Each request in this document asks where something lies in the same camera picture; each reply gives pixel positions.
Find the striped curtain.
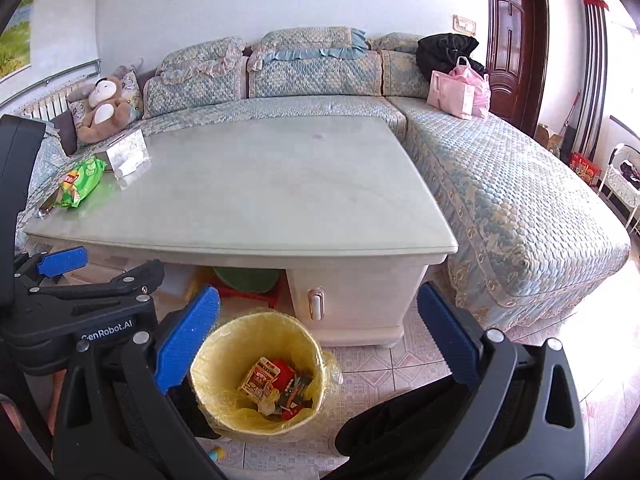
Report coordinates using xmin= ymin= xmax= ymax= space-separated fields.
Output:
xmin=561 ymin=0 xmax=608 ymax=164

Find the cream coffee table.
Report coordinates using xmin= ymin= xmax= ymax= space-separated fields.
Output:
xmin=25 ymin=116 xmax=458 ymax=347

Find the pink gift bag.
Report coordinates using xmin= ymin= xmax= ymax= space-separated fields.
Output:
xmin=426 ymin=70 xmax=475 ymax=119

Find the silver tissue box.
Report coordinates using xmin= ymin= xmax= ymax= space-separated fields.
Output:
xmin=105 ymin=129 xmax=150 ymax=179

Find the red patterned cigarette pack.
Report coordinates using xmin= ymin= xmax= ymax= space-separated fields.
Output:
xmin=239 ymin=356 xmax=279 ymax=403

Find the blue floral sectional sofa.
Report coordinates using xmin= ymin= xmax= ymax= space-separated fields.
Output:
xmin=14 ymin=26 xmax=633 ymax=334

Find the pink plastic bag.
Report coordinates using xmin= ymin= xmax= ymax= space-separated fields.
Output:
xmin=449 ymin=56 xmax=491 ymax=118

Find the white wire rack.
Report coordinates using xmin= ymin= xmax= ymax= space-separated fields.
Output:
xmin=598 ymin=143 xmax=639 ymax=234

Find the red plastic basket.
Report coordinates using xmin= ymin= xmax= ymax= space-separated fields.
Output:
xmin=210 ymin=280 xmax=280 ymax=309

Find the black bag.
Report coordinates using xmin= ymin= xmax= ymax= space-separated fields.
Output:
xmin=416 ymin=32 xmax=487 ymax=82

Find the table drawer handle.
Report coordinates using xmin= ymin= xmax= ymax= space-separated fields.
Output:
xmin=307 ymin=287 xmax=324 ymax=321

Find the brown teddy bear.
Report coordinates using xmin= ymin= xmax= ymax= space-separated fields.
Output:
xmin=77 ymin=76 xmax=130 ymax=144

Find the green wet wipes pack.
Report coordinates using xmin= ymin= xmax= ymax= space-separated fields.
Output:
xmin=54 ymin=157 xmax=107 ymax=208

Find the yellow lined trash bin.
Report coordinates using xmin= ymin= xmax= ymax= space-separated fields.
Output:
xmin=190 ymin=310 xmax=343 ymax=443

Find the landscape wall picture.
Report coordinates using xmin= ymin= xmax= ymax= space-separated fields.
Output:
xmin=0 ymin=0 xmax=35 ymax=79

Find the green leaf-shaped tray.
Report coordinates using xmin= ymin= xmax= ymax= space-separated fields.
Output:
xmin=214 ymin=266 xmax=281 ymax=294

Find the white radiator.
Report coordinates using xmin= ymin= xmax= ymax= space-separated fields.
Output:
xmin=14 ymin=79 xmax=87 ymax=122

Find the dark wooden door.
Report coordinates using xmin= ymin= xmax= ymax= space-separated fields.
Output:
xmin=486 ymin=0 xmax=549 ymax=136

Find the red cigarette box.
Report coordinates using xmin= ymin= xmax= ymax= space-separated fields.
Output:
xmin=272 ymin=359 xmax=298 ymax=393

